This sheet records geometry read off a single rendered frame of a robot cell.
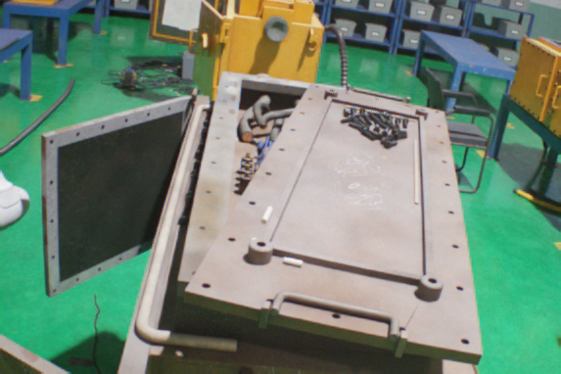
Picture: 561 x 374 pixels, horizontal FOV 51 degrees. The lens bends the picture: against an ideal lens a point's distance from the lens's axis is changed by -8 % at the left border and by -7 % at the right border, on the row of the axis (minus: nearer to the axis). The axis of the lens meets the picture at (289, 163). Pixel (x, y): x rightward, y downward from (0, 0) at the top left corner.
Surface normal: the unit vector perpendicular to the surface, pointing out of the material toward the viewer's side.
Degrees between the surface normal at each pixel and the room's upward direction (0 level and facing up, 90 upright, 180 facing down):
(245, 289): 0
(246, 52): 90
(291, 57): 90
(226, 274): 0
